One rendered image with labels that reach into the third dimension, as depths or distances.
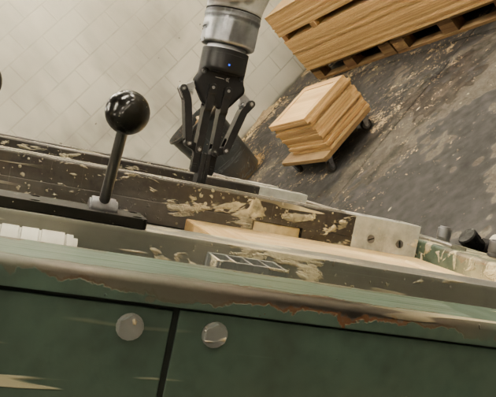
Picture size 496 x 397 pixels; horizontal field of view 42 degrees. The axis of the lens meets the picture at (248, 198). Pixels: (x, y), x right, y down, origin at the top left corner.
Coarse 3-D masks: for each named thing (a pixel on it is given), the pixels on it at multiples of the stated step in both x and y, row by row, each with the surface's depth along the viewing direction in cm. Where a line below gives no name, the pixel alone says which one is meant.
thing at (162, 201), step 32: (0, 160) 89; (32, 160) 90; (64, 160) 92; (32, 192) 91; (64, 192) 92; (96, 192) 94; (128, 192) 95; (160, 192) 96; (192, 192) 98; (224, 192) 99; (160, 224) 97; (224, 224) 100; (288, 224) 103; (320, 224) 105; (352, 224) 106; (384, 224) 108
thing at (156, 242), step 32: (32, 224) 56; (64, 224) 57; (96, 224) 58; (160, 256) 60; (192, 256) 61; (256, 256) 63; (288, 256) 64; (320, 256) 67; (384, 288) 68; (416, 288) 69; (448, 288) 70; (480, 288) 71
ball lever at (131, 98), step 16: (112, 96) 54; (128, 96) 54; (112, 112) 53; (128, 112) 53; (144, 112) 54; (128, 128) 54; (112, 160) 57; (112, 176) 58; (96, 208) 59; (112, 208) 60
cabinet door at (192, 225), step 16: (192, 224) 94; (208, 224) 95; (256, 240) 90; (272, 240) 95; (288, 240) 97; (304, 240) 101; (352, 256) 95; (368, 256) 100; (384, 256) 102; (400, 256) 108; (448, 272) 98
